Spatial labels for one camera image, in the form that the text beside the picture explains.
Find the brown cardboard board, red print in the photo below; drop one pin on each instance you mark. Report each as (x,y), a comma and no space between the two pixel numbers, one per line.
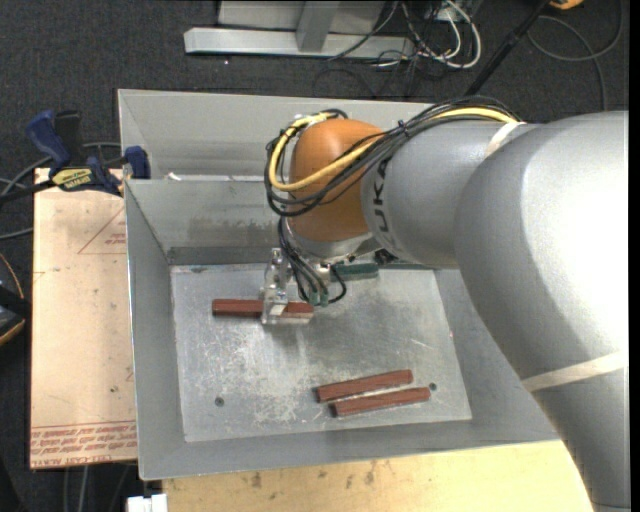
(80,320)

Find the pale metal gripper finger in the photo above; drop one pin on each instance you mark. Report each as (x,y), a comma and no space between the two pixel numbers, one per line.
(273,315)
(276,297)

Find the dark green flat block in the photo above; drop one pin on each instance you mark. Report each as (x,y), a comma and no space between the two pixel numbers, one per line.
(356,270)

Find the red-brown block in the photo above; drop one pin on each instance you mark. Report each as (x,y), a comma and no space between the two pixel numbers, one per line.
(382,401)
(235,306)
(365,385)

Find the grey metal bin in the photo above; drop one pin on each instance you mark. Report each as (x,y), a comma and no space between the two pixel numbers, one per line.
(250,360)

